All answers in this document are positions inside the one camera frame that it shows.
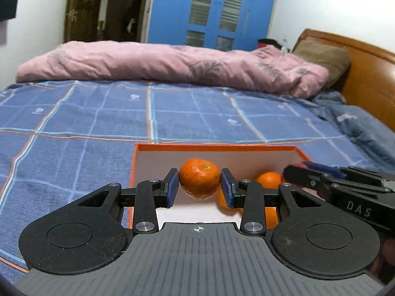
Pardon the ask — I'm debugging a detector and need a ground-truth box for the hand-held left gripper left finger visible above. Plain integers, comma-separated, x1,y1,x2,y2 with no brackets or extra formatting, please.
74,168,180,234

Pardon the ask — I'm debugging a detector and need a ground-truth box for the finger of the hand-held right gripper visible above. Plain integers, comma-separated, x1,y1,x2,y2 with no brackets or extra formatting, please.
283,164,332,198
302,161,351,177

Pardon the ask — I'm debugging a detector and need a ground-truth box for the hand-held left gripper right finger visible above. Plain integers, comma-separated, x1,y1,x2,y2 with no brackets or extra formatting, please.
221,168,321,235

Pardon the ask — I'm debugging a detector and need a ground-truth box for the large orange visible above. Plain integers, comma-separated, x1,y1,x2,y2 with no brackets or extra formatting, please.
255,171,283,229
216,186,244,215

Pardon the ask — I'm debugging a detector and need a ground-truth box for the orange cardboard box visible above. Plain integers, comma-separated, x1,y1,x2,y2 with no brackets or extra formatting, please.
130,143,315,232

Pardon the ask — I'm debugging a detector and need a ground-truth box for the small orange tangerine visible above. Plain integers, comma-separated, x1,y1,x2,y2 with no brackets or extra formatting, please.
179,158,221,199

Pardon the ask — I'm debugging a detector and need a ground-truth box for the wooden headboard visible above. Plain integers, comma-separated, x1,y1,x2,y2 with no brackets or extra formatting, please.
298,29,395,136

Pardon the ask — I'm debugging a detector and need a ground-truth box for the blue plaid bed sheet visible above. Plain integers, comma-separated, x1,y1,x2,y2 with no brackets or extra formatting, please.
0,80,395,284

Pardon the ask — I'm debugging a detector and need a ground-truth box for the brown pillow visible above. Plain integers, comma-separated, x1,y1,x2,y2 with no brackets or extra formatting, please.
292,39,352,88

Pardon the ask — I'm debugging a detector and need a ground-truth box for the pink printed quilt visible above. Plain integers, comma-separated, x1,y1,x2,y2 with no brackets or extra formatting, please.
15,41,330,99

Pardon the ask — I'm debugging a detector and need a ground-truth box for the black clothing heap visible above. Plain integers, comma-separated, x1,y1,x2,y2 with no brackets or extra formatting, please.
257,38,289,51

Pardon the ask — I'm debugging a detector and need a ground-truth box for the blue wardrobe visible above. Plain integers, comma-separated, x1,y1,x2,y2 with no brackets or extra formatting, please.
147,0,280,51

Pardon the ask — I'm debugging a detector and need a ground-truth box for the brown wooden door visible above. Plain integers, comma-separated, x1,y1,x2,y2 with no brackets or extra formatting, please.
63,0,107,43

